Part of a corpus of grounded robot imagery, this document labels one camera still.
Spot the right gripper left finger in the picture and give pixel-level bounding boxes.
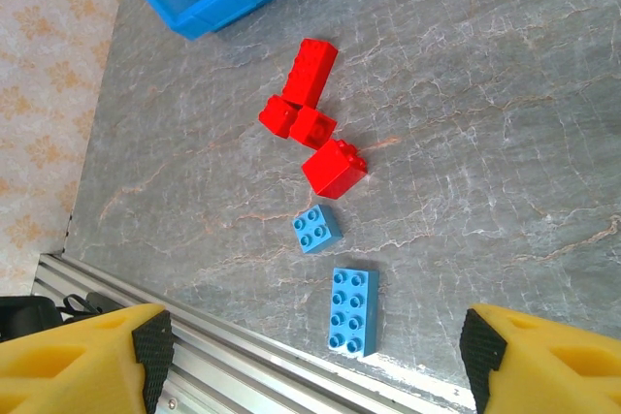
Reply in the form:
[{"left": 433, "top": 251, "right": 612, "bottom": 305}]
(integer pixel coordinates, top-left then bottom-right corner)
[{"left": 0, "top": 303, "right": 175, "bottom": 414}]

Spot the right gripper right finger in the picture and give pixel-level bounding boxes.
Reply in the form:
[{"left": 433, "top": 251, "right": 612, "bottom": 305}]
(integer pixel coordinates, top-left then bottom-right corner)
[{"left": 459, "top": 303, "right": 621, "bottom": 414}]

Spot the long red lego brick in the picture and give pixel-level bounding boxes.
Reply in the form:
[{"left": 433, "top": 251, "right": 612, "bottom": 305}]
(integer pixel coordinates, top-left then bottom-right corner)
[{"left": 283, "top": 38, "right": 339, "bottom": 110}]

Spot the thin aluminium frame rail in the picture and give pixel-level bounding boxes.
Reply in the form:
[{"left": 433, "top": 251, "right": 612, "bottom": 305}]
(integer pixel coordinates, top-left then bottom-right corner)
[{"left": 36, "top": 252, "right": 467, "bottom": 414}]

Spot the wide grooved aluminium rail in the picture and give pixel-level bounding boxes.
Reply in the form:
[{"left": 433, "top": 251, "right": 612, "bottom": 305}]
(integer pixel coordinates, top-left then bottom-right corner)
[{"left": 159, "top": 335, "right": 389, "bottom": 414}]

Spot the square red lego brick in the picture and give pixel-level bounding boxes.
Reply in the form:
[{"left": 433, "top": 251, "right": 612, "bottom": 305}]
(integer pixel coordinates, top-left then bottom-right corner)
[{"left": 301, "top": 139, "right": 369, "bottom": 201}]

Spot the long blue lego brick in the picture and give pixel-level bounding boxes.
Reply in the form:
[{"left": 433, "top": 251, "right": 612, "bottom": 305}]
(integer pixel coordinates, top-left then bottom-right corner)
[{"left": 327, "top": 267, "right": 380, "bottom": 358}]

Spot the small blue lego brick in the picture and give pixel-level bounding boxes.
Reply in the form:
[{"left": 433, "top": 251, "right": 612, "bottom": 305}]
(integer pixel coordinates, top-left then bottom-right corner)
[{"left": 290, "top": 204, "right": 344, "bottom": 255}]

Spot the small red lego brick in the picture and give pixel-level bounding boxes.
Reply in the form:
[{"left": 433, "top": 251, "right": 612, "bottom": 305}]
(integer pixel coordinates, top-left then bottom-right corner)
[
  {"left": 258, "top": 95, "right": 298, "bottom": 138},
  {"left": 289, "top": 107, "right": 338, "bottom": 149}
]

